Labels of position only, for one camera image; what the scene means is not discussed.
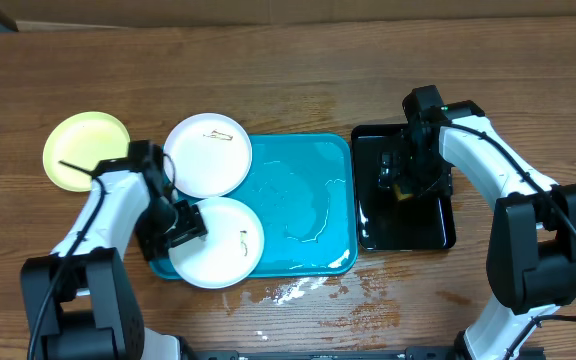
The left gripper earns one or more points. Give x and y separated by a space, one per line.
193 225

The white plate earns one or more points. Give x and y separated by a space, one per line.
209 155
228 252

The black rectangular tray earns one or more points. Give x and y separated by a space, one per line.
384 222

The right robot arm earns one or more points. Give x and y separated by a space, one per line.
531 259

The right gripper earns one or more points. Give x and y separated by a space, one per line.
395 172

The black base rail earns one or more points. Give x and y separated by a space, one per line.
412 353

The teal plastic tray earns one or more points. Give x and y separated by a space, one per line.
300 188

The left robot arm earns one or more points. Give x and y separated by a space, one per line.
79 301

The yellow-green rimmed plate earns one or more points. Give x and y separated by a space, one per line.
83 140

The green yellow sponge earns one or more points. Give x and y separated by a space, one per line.
402 194

